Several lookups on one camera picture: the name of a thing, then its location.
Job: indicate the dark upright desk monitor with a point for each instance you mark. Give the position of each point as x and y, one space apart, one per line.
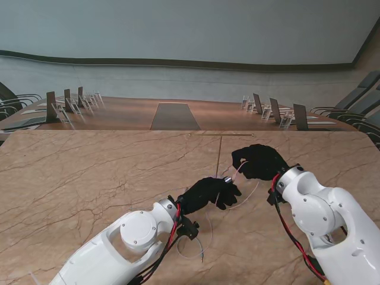
80 96
68 101
51 107
275 111
257 104
300 117

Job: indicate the white paper sheet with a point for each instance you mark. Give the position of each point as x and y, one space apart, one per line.
32 111

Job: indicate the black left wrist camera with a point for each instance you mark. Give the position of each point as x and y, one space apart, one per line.
188 228

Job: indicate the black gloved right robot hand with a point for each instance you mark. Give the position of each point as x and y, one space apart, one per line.
264 163

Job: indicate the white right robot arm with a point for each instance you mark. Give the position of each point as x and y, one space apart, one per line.
326 213

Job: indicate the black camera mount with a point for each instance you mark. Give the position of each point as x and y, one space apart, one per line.
276 197

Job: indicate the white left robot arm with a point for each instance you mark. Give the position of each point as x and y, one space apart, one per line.
118 252

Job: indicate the brown wooden conference table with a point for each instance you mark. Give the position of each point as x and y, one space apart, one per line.
124 112

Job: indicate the clear acrylic name stand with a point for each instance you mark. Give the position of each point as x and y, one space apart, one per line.
286 120
92 99
86 103
98 97
250 106
74 107
245 102
266 113
61 113

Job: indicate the grey office chair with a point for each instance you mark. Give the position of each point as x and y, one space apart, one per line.
3 112
372 121
362 101
368 78
4 93

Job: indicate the grey desk pad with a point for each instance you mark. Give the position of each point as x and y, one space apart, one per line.
26 121

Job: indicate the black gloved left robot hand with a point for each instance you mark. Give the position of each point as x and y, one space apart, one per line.
205 193

